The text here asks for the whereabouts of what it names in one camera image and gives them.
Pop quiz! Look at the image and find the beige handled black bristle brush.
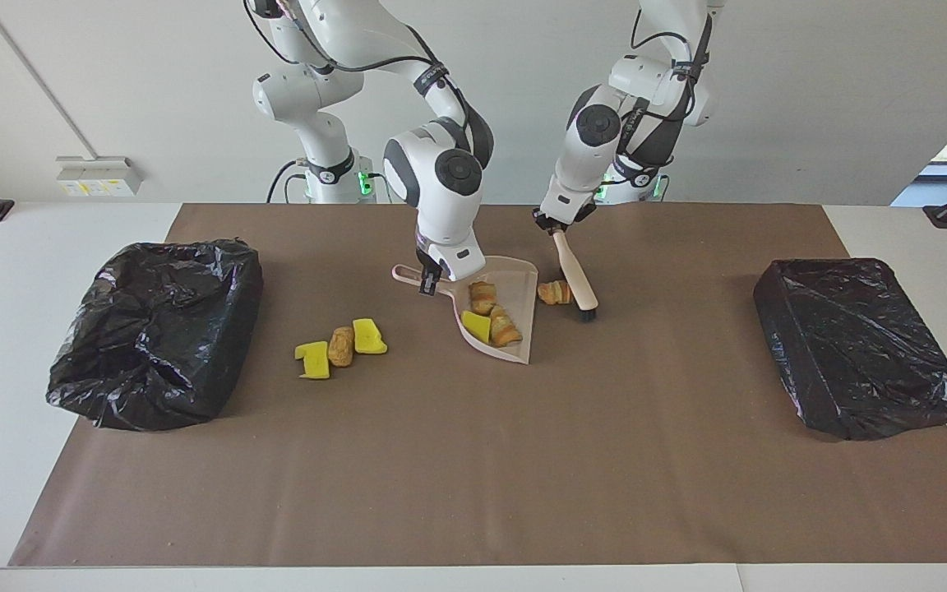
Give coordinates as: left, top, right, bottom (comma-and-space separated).
552, 229, 599, 321

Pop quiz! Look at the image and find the beige plastic dustpan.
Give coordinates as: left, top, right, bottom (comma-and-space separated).
392, 256, 540, 365

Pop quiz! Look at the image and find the wedge yellow sponge piece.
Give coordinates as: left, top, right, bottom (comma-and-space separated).
353, 318, 389, 355

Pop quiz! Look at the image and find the notched yellow sponge piece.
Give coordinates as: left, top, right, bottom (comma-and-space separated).
294, 340, 332, 380

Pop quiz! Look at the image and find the crumpled open black bag bin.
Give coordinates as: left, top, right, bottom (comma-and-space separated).
46, 238, 265, 432

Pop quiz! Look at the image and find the flat taut black bag bin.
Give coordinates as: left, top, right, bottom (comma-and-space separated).
753, 257, 947, 442

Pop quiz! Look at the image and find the brown paper table mat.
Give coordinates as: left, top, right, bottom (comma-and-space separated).
9, 203, 947, 568

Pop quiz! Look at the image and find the black right base cable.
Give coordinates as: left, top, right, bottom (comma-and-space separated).
266, 160, 310, 204

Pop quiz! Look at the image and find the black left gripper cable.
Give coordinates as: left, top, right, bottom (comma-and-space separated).
630, 0, 713, 186

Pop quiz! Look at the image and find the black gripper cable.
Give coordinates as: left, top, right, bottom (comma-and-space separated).
630, 0, 713, 186
243, 0, 495, 169

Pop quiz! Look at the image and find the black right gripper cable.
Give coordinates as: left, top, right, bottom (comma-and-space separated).
243, 0, 495, 169

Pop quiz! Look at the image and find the white wall socket box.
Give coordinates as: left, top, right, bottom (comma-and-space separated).
56, 155, 144, 197

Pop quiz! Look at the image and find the white wall conduit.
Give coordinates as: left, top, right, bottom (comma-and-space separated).
0, 0, 100, 161

